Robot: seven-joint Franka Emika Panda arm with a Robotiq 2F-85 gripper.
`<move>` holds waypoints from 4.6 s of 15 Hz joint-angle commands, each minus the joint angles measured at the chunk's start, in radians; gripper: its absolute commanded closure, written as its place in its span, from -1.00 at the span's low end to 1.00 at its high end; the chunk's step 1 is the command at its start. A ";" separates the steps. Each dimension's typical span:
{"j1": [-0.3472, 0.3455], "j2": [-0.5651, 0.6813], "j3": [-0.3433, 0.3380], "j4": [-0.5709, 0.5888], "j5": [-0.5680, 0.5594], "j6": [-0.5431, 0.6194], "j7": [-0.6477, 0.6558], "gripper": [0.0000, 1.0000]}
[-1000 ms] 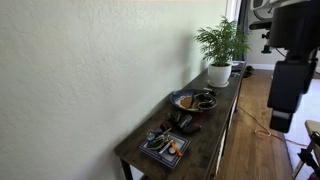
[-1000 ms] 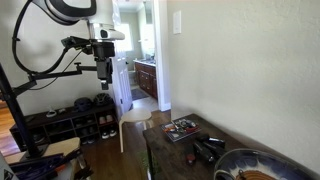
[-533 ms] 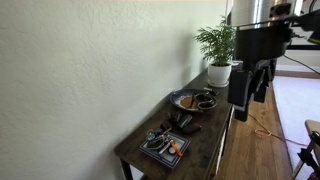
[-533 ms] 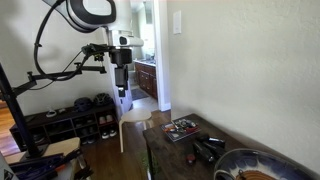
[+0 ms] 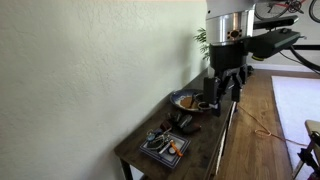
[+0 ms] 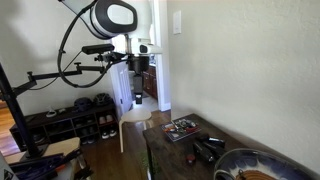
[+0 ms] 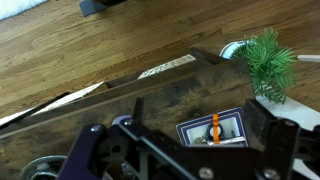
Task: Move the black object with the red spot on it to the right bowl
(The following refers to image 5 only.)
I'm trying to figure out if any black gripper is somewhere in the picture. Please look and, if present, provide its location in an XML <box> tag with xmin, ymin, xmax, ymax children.
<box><xmin>203</xmin><ymin>43</ymin><xmax>250</xmax><ymax>118</ymax></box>

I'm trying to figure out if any black bar camera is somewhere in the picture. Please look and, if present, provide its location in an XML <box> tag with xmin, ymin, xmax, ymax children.
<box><xmin>253</xmin><ymin>15</ymin><xmax>300</xmax><ymax>31</ymax></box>

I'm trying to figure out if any blue ceramic bowl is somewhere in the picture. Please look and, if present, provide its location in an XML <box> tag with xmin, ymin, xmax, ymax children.
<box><xmin>169</xmin><ymin>88</ymin><xmax>218</xmax><ymax>114</ymax></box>

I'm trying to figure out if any orange pen-like tool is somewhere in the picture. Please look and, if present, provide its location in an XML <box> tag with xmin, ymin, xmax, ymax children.
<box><xmin>168</xmin><ymin>139</ymin><xmax>184</xmax><ymax>158</ymax></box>

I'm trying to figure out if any white rug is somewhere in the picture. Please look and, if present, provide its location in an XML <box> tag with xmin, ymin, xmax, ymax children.
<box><xmin>270</xmin><ymin>75</ymin><xmax>320</xmax><ymax>171</ymax></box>

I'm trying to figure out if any green potted plant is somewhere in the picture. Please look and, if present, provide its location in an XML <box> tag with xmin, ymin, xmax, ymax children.
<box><xmin>193</xmin><ymin>27</ymin><xmax>211</xmax><ymax>61</ymax></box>

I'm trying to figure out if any black case with grey stripe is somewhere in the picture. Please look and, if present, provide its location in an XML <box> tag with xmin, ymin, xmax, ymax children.
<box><xmin>177</xmin><ymin>114</ymin><xmax>194</xmax><ymax>130</ymax></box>

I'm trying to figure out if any bicycle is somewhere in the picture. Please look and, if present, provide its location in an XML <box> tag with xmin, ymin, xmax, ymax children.
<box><xmin>254</xmin><ymin>0</ymin><xmax>320</xmax><ymax>24</ymax></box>

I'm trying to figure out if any white plant pot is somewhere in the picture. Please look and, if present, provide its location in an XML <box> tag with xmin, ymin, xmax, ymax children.
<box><xmin>207</xmin><ymin>64</ymin><xmax>216</xmax><ymax>78</ymax></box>

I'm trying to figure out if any dark wooden console table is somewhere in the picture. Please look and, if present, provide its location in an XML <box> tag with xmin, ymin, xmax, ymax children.
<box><xmin>114</xmin><ymin>64</ymin><xmax>249</xmax><ymax>180</ymax></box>

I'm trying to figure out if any orange floor cable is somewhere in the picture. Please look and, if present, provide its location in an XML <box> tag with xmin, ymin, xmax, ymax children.
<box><xmin>237</xmin><ymin>104</ymin><xmax>309</xmax><ymax>148</ymax></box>

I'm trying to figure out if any square blue-rimmed tray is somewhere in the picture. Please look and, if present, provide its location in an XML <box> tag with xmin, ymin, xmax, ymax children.
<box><xmin>139</xmin><ymin>130</ymin><xmax>192</xmax><ymax>169</ymax></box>

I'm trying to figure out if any bunch of keys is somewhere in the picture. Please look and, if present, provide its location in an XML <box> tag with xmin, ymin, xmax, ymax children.
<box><xmin>145</xmin><ymin>128</ymin><xmax>172</xmax><ymax>151</ymax></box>

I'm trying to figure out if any brown leather wallet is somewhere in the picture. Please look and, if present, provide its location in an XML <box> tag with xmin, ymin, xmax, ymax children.
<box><xmin>159</xmin><ymin>119</ymin><xmax>173</xmax><ymax>133</ymax></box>

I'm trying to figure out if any black object with red spot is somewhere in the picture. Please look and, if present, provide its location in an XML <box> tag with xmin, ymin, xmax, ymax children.
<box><xmin>181</xmin><ymin>122</ymin><xmax>203</xmax><ymax>136</ymax></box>

